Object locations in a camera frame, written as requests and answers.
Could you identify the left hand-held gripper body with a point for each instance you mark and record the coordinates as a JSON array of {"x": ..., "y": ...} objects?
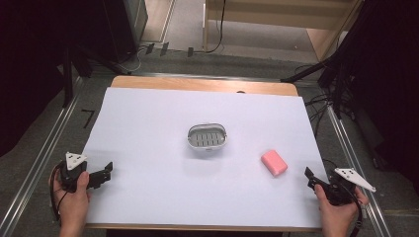
[{"x": 71, "y": 174}]

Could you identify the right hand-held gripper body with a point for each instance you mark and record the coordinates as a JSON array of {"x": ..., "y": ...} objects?
[{"x": 346, "y": 186}]

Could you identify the pink soap bar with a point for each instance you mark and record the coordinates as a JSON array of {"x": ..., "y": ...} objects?
[{"x": 274, "y": 162}]

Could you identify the metal soap dish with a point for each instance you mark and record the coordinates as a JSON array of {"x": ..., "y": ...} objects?
[{"x": 207, "y": 137}]

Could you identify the person's right hand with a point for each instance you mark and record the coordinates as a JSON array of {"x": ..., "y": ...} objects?
[{"x": 336, "y": 214}]

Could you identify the person's left hand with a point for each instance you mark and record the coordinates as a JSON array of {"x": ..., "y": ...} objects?
[{"x": 73, "y": 205}]

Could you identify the white paper sheet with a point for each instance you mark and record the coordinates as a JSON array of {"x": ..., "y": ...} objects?
[{"x": 197, "y": 191}]

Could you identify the black metal stand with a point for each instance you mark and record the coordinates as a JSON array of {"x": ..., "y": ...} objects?
[{"x": 67, "y": 79}]

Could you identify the black stand leg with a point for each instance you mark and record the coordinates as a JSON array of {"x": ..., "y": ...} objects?
[{"x": 306, "y": 71}]

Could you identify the black curtain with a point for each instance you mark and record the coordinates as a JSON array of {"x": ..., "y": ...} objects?
[
  {"x": 388, "y": 82},
  {"x": 29, "y": 65}
]

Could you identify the wooden table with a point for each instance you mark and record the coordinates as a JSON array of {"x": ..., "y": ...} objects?
[{"x": 204, "y": 85}]

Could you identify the black tape strip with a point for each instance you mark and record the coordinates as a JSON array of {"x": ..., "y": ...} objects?
[
  {"x": 190, "y": 51},
  {"x": 164, "y": 48}
]

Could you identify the black cabinet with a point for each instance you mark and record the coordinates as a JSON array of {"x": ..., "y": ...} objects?
[{"x": 122, "y": 29}]

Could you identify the light wooden furniture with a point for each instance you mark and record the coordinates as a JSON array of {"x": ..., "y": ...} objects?
[{"x": 276, "y": 16}]

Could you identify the metal floor rail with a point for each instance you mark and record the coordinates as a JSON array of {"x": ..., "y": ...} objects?
[
  {"x": 36, "y": 164},
  {"x": 357, "y": 164}
]

